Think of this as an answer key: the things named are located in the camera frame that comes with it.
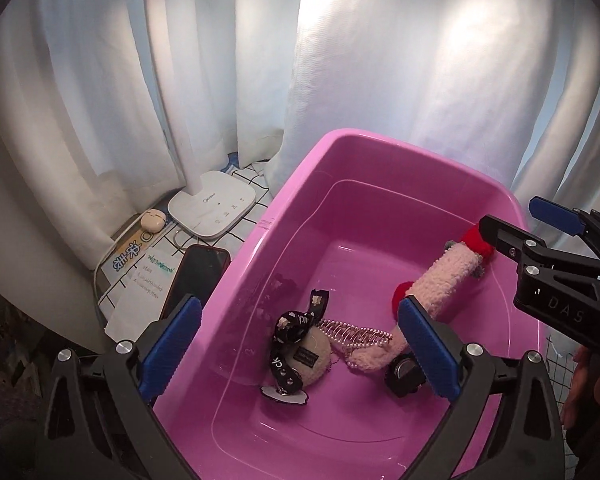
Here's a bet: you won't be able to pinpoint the pearl hair claw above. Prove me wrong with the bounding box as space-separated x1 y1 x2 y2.
324 317 397 368

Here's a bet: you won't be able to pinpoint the black printed ribbon keychain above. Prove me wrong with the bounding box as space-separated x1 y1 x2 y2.
260 288 331 405

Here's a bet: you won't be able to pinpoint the white handwritten paper note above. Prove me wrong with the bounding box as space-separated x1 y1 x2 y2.
105 245 181 343

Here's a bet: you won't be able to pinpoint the sheer white curtain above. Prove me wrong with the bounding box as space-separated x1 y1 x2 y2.
265 0 600 211

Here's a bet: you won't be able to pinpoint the white desk lamp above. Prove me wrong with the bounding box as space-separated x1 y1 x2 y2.
128 0 257 239

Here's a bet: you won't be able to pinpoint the beige fluffy round pouch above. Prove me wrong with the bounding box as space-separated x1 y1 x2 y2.
275 327 333 386

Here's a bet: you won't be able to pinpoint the blue yellow booklet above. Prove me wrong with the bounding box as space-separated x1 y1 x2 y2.
94 215 171 311

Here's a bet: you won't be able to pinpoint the pink fluffy headband red pompoms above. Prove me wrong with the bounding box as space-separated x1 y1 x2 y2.
350 224 498 373

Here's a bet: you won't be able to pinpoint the black smartphone red case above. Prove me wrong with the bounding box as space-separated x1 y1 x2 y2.
159 244 232 321

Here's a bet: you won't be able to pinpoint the pink plastic tub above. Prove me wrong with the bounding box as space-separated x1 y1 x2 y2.
152 128 551 480

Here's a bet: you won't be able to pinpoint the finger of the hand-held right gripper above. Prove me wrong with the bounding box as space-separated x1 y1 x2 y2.
480 214 551 281
528 196 600 261

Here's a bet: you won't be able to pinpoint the black wrist watch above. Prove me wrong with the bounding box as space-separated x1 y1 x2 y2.
384 352 428 398

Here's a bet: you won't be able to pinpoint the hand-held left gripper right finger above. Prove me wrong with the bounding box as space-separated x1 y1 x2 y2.
398 296 566 480

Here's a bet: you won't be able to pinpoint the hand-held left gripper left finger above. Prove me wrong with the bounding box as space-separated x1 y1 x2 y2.
40 296 202 480

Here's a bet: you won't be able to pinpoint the cream earbuds case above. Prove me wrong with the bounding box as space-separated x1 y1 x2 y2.
139 208 167 232

